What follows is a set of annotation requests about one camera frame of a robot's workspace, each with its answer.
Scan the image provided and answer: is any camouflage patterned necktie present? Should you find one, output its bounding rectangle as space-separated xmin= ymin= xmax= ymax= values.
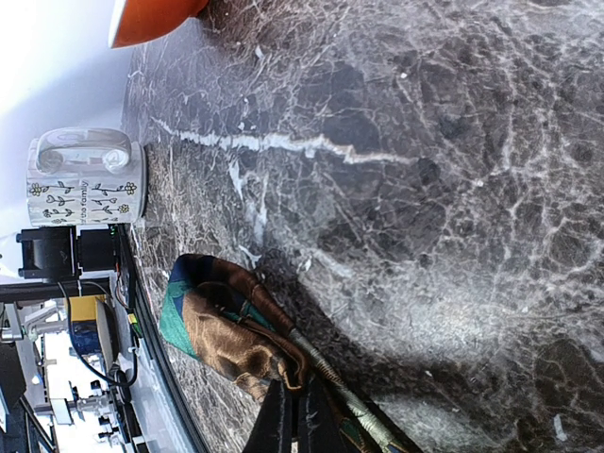
xmin=159 ymin=254 xmax=420 ymax=452

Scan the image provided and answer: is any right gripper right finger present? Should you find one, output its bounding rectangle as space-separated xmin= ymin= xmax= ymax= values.
xmin=296 ymin=374 xmax=348 ymax=453

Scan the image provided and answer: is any white and orange bowl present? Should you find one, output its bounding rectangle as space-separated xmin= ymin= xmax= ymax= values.
xmin=108 ymin=0 xmax=210 ymax=49

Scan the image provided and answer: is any patterned mug with orange liquid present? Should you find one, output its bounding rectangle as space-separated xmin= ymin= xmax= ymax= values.
xmin=26 ymin=127 xmax=147 ymax=227

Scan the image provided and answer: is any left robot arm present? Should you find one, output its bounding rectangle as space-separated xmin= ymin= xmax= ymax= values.
xmin=16 ymin=226 xmax=117 ymax=283

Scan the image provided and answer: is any black front rail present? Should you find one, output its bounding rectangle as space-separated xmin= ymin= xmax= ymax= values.
xmin=116 ymin=226 xmax=210 ymax=452

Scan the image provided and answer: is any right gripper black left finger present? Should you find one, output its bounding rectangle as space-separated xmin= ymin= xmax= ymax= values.
xmin=243 ymin=380 xmax=297 ymax=453

